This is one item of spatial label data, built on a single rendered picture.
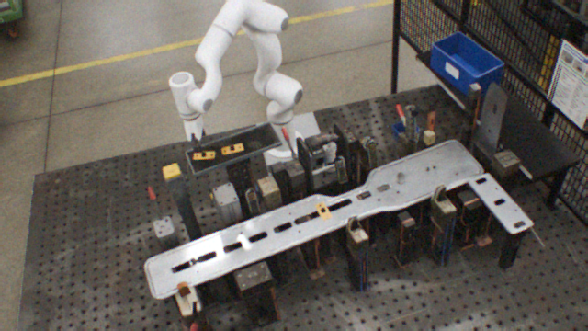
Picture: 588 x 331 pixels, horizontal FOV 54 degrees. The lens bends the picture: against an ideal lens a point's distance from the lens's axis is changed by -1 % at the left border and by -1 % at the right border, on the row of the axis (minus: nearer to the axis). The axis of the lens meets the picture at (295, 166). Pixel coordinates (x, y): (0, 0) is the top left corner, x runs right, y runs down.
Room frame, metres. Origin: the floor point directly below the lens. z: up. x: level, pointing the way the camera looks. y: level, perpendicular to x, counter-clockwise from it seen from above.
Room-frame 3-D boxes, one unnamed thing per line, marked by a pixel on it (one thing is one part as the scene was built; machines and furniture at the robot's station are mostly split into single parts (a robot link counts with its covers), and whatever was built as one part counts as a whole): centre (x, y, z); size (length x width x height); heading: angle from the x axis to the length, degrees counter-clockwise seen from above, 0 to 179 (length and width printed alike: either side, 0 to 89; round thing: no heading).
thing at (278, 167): (1.57, 0.07, 0.90); 0.05 x 0.05 x 0.40; 17
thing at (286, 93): (1.96, 0.01, 1.10); 0.19 x 0.12 x 0.24; 47
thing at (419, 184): (1.38, -0.07, 1.00); 1.38 x 0.22 x 0.02; 107
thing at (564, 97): (1.59, -1.09, 1.30); 0.23 x 0.02 x 0.31; 17
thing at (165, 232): (1.38, 0.53, 0.88); 0.11 x 0.10 x 0.36; 17
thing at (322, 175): (1.62, -0.12, 0.94); 0.18 x 0.13 x 0.49; 107
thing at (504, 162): (1.48, -0.83, 0.88); 0.08 x 0.08 x 0.36; 17
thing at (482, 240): (1.38, -0.74, 0.84); 0.11 x 0.06 x 0.29; 17
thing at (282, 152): (1.99, 0.04, 0.89); 0.19 x 0.19 x 0.18
